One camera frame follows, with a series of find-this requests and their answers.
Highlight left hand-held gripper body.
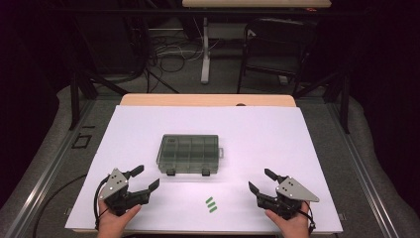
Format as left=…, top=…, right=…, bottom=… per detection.
left=98, top=168, right=150, bottom=217

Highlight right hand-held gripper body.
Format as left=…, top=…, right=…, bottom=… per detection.
left=257, top=176, right=320, bottom=221

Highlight grey translucent compartment box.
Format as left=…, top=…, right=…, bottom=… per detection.
left=156, top=133, right=225, bottom=178

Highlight person's right hand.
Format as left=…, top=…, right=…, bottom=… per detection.
left=264, top=201, right=312, bottom=238

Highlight person's left hand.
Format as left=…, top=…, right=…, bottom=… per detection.
left=96, top=199, right=143, bottom=238

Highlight white board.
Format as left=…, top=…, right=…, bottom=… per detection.
left=64, top=104, right=344, bottom=235

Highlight light wooden table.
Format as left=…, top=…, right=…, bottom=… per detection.
left=119, top=93, right=297, bottom=108

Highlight black tripod legs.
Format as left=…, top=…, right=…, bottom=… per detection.
left=145, top=65, right=181, bottom=94

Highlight black folding chair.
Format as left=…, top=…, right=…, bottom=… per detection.
left=236, top=18, right=318, bottom=95

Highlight white-legged wooden desk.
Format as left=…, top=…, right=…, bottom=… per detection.
left=181, top=0, right=332, bottom=85

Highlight black horizontal bar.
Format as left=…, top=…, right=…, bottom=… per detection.
left=49, top=8, right=368, bottom=18

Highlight left hand-held gripper cable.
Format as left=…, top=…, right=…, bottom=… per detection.
left=93, top=177, right=112, bottom=231

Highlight hand-held gripper cable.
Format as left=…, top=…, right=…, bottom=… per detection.
left=298, top=201, right=317, bottom=233
left=93, top=177, right=112, bottom=231

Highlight right hand-held gripper cable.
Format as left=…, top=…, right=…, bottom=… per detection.
left=298, top=201, right=317, bottom=233

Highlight aluminium floor rail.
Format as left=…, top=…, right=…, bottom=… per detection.
left=325, top=102, right=400, bottom=238
left=4, top=98, right=97, bottom=238

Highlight black floor cable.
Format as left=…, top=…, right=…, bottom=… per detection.
left=32, top=174, right=88, bottom=238

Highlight black metal frame stand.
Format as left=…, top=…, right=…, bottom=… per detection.
left=293, top=70, right=351, bottom=135
left=68, top=70, right=130, bottom=131

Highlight tangle of floor cables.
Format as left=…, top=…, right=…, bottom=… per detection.
left=145, top=33, right=221, bottom=74

